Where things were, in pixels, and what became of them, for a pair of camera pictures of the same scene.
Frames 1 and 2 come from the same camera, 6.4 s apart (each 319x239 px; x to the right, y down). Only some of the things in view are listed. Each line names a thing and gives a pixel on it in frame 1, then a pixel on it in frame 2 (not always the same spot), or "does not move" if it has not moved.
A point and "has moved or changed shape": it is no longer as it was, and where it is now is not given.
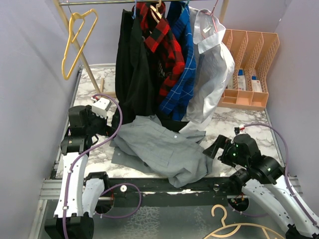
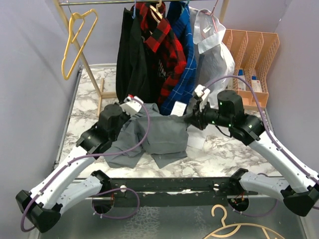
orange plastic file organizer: (251, 52) does not move
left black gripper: (107, 130) to (126, 116)
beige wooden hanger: (154, 11) does not move
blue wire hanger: (134, 17) does not move
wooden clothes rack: (61, 4) does not move
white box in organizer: (241, 80) does not move
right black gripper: (224, 142) to (196, 117)
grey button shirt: (143, 143) has moved or changed shape
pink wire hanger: (211, 14) does not move
